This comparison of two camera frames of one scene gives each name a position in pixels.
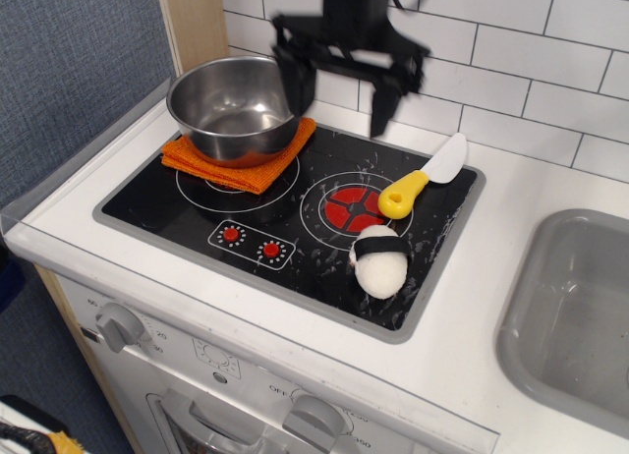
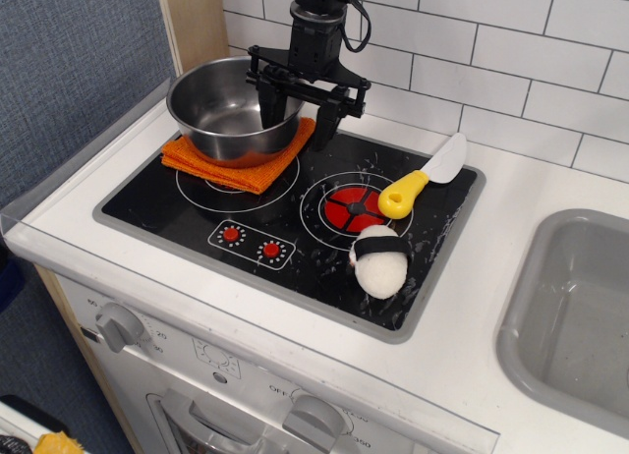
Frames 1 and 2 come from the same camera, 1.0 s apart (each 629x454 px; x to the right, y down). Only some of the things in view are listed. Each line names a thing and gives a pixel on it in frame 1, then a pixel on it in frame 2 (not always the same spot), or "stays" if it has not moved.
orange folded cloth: x=251 y=179 stays
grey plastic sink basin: x=563 y=340 stays
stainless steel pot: x=233 y=112 stays
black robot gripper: x=354 y=31 → x=311 y=67
